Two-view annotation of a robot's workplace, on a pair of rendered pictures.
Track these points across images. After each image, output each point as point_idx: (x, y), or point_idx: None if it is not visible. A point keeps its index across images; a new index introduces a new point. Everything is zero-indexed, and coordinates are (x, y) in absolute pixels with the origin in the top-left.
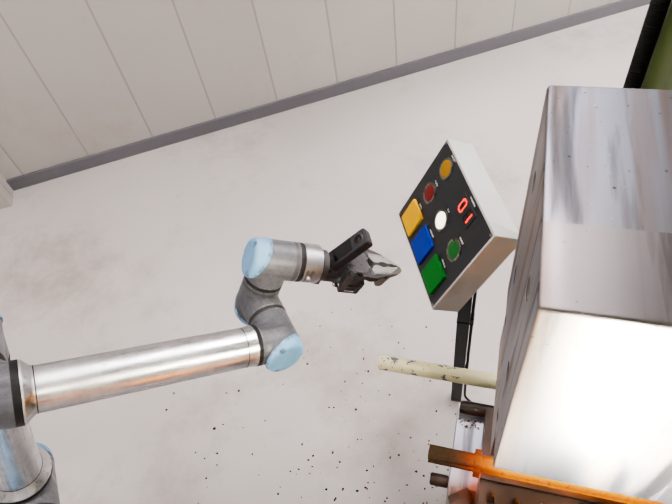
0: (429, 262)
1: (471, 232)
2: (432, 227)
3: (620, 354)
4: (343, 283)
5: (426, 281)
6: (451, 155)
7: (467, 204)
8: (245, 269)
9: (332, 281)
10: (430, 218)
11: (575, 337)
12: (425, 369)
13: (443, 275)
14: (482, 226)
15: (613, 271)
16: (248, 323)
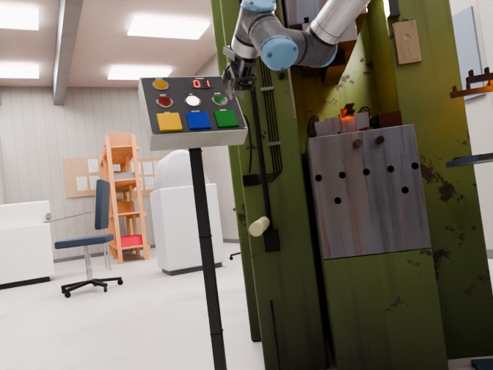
0: (216, 117)
1: (217, 86)
2: (191, 109)
3: None
4: (253, 70)
5: (228, 123)
6: (155, 78)
7: (199, 81)
8: (270, 2)
9: (251, 70)
10: (183, 108)
11: None
12: (261, 220)
13: (232, 110)
14: (218, 78)
15: None
16: (304, 36)
